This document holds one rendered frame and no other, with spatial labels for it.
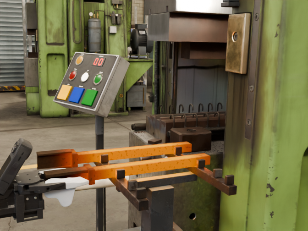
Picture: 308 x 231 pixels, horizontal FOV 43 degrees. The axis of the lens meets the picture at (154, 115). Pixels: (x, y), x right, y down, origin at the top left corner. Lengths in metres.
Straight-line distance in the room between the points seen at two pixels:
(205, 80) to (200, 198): 0.58
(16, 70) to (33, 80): 2.88
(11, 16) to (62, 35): 3.16
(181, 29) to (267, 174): 0.56
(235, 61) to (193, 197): 0.46
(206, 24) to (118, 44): 5.10
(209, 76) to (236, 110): 0.51
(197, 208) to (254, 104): 0.42
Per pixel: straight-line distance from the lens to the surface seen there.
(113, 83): 1.79
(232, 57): 1.21
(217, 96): 1.75
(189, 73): 1.67
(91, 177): 0.87
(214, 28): 1.41
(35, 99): 6.57
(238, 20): 1.19
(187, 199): 1.32
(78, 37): 6.21
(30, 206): 0.85
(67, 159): 1.00
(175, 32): 1.34
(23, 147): 0.82
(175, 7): 1.30
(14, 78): 9.39
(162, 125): 1.40
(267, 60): 1.12
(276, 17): 1.10
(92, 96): 1.78
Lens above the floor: 1.28
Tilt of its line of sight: 11 degrees down
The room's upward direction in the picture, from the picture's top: 1 degrees clockwise
